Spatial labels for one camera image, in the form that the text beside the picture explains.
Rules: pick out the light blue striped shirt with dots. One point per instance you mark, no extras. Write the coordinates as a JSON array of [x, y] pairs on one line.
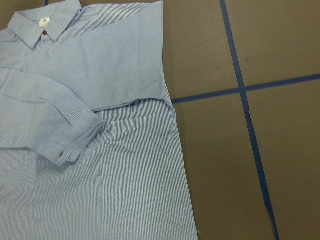
[[89, 143]]

